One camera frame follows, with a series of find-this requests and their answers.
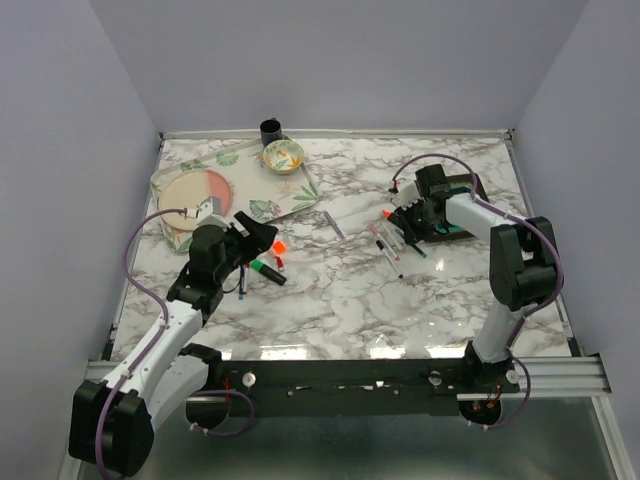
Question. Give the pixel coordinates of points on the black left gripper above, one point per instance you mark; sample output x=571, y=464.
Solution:
x=260, y=237

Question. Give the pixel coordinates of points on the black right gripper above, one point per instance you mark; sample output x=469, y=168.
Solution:
x=410, y=235

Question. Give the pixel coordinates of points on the green fineliner pen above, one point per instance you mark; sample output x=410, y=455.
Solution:
x=418, y=250

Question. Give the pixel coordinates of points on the orange highlighter cap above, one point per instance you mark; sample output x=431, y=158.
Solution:
x=279, y=248

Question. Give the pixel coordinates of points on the black orange highlighter body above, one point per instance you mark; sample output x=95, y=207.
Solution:
x=395, y=220

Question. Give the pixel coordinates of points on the pink cap white marker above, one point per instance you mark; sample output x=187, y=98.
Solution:
x=385, y=244

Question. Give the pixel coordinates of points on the grey purple marker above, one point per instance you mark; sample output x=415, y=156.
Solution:
x=333, y=225

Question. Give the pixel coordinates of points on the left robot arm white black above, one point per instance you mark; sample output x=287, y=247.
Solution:
x=114, y=420

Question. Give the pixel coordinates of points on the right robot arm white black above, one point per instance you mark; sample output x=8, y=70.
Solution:
x=525, y=272

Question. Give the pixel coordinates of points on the blue red whiteboard pen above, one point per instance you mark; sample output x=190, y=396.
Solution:
x=243, y=278

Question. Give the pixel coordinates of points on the green cap black highlighter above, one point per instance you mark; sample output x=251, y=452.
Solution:
x=268, y=272

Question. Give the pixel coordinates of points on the floral leaf pattern tray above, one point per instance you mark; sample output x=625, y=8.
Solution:
x=257, y=191

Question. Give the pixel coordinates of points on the black teal square plate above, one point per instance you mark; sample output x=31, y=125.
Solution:
x=451, y=185

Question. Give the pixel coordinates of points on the floral small bowl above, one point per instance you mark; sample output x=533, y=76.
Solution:
x=283, y=156

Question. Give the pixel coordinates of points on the pink cream round plate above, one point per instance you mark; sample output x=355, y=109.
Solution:
x=191, y=189

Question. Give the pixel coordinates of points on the dark blue mug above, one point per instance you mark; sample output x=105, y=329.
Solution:
x=270, y=131

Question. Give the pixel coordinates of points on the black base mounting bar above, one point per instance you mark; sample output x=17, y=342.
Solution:
x=341, y=388

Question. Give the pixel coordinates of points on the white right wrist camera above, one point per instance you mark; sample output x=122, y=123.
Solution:
x=407, y=195

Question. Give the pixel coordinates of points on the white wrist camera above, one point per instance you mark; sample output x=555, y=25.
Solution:
x=407, y=195
x=207, y=213

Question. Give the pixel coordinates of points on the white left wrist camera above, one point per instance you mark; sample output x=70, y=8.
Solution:
x=207, y=213

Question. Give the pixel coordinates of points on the aluminium frame rail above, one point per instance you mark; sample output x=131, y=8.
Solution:
x=567, y=377

